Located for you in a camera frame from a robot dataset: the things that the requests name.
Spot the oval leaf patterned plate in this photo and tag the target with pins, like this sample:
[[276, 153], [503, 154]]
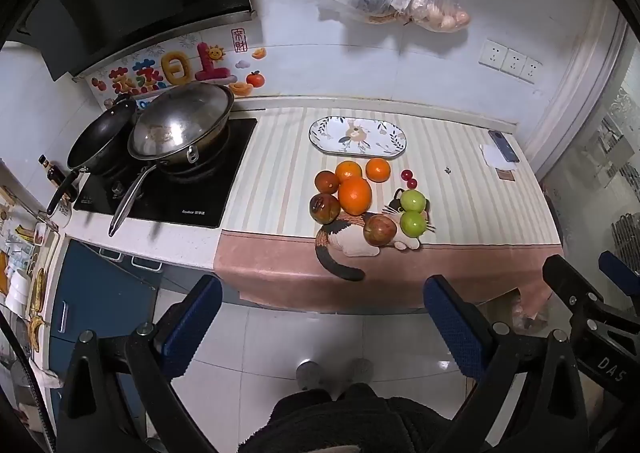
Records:
[[355, 135]]

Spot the red apple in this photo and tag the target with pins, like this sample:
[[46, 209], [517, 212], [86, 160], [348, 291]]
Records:
[[380, 230]]

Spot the blue cabinet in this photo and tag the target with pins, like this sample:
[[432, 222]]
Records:
[[95, 298]]

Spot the dark blotchy apple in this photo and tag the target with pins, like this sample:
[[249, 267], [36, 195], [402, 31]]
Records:
[[324, 208]]

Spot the dark reddish orange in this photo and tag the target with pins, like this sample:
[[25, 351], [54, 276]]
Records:
[[326, 180]]

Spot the white wall socket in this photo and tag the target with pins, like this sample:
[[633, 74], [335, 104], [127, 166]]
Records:
[[530, 69], [492, 54], [512, 62]]

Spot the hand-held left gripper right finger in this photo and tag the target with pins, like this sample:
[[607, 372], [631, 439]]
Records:
[[455, 328]]

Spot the large orange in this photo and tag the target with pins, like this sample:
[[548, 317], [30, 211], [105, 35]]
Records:
[[355, 196]]

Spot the cardboard box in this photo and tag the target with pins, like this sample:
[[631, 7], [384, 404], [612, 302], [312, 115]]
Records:
[[510, 310]]

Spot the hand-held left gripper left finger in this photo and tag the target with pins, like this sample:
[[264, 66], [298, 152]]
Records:
[[195, 323]]

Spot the striped mat with cat print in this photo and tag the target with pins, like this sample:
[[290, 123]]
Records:
[[280, 173]]

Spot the blue smartphone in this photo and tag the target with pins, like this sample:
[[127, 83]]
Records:
[[504, 145]]

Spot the cluttered side shelf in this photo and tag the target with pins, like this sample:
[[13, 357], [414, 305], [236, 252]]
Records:
[[22, 283]]

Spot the colourful wall sticker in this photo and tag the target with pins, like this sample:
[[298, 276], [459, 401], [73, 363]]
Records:
[[175, 70]]

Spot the steel wok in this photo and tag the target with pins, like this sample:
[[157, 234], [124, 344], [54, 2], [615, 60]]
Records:
[[185, 118]]

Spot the small orange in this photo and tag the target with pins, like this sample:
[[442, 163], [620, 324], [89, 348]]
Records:
[[378, 169], [348, 169]]

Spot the black glass gas stove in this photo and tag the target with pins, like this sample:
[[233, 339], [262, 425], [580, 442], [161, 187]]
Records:
[[235, 173]]

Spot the green apple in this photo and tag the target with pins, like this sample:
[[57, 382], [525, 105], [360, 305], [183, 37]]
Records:
[[413, 224], [413, 200]]

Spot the person's legs in dark clothing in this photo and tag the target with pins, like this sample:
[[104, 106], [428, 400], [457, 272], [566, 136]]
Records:
[[350, 423]]

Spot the grey slipper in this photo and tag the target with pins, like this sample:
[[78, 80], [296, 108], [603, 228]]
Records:
[[360, 369], [307, 374]]

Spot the white paper sheet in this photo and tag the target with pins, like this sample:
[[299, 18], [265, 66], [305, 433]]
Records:
[[490, 157]]

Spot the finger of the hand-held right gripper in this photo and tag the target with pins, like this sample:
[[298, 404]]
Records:
[[575, 293], [622, 273]]

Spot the dark sauce bottle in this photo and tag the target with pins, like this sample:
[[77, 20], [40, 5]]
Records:
[[50, 172]]

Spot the small brown card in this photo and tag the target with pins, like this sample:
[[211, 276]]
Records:
[[506, 175]]

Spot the black frying pan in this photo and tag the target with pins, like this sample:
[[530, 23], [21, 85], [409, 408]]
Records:
[[100, 138]]

